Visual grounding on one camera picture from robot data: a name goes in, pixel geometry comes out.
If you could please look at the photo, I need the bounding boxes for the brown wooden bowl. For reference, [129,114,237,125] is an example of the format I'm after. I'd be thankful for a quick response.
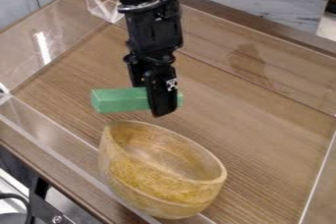
[99,120,227,219]

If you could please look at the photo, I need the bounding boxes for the clear acrylic tray walls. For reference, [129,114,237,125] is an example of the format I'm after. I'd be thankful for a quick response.
[0,0,336,224]

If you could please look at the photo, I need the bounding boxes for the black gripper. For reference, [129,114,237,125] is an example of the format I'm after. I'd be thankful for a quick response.
[119,0,184,117]

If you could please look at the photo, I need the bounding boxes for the black table leg bracket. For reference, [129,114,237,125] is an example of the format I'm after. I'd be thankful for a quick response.
[29,177,75,224]

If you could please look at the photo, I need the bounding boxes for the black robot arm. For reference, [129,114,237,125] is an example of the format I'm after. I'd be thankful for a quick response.
[117,0,184,117]

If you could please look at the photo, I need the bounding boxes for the green rectangular block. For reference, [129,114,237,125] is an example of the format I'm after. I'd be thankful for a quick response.
[91,87,184,114]

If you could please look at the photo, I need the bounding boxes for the clear acrylic corner bracket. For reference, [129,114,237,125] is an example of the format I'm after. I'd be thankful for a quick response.
[85,0,124,24]

